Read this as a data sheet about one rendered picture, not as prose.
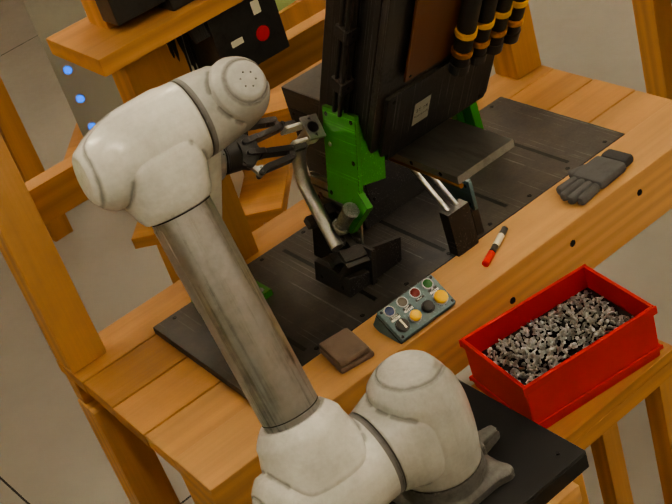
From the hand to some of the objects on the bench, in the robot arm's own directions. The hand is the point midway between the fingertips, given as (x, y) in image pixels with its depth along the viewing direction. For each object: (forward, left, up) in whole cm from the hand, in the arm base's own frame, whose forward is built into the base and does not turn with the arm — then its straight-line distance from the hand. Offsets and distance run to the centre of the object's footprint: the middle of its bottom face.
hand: (300, 134), depth 264 cm
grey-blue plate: (-17, -23, -33) cm, 44 cm away
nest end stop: (-11, +4, -31) cm, 33 cm away
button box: (-31, +5, -37) cm, 48 cm away
